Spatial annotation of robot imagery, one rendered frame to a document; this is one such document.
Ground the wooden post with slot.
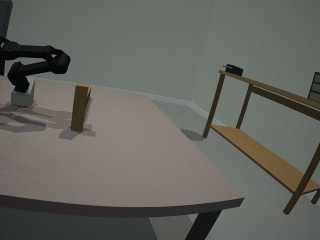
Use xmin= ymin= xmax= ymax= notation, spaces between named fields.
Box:
xmin=70 ymin=83 xmax=89 ymax=132

